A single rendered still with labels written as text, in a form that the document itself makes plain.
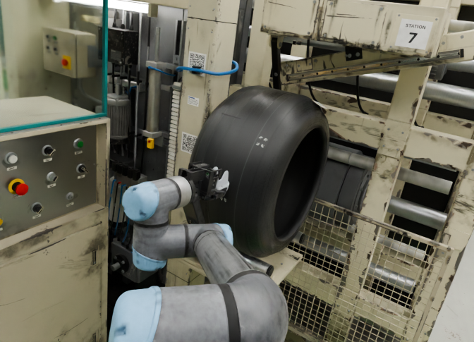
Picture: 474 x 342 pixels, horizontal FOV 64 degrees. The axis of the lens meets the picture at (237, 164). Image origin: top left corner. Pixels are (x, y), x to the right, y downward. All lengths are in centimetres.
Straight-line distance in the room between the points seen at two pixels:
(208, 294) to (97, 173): 116
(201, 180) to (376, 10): 79
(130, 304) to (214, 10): 102
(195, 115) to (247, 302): 97
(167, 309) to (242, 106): 81
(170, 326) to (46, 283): 117
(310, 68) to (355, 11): 30
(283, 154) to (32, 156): 82
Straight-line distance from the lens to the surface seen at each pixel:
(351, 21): 138
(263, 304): 50
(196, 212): 96
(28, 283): 155
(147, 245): 84
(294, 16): 145
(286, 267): 153
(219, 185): 101
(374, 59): 150
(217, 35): 131
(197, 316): 47
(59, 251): 156
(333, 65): 154
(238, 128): 111
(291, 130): 111
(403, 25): 134
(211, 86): 132
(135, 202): 80
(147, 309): 47
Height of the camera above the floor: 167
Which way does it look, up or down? 21 degrees down
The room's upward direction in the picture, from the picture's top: 8 degrees clockwise
